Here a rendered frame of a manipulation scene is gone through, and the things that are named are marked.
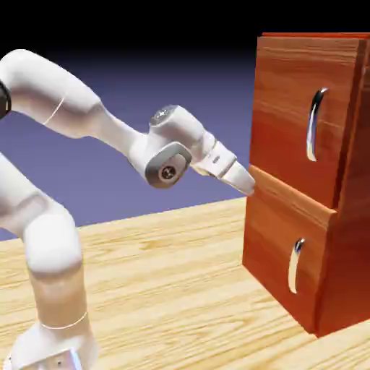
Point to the small wooden cabinet door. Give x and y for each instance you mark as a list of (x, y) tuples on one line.
[(277, 254)]

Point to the reddish wooden cabinet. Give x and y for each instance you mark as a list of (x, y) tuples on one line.
[(351, 231)]

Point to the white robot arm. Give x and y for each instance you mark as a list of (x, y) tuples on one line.
[(69, 104)]

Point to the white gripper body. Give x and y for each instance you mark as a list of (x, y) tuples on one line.
[(239, 177)]

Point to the large wooden cabinet door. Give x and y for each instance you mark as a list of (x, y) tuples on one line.
[(286, 115)]

